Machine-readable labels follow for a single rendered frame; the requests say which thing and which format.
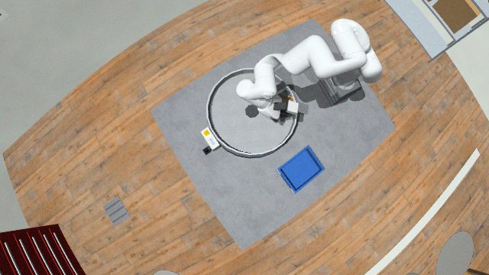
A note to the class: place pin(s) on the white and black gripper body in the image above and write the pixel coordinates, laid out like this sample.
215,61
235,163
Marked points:
268,112

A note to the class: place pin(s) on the blue crate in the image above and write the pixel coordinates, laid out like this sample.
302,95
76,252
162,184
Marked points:
300,169

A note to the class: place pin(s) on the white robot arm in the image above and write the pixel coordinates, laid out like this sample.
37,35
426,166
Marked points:
314,52

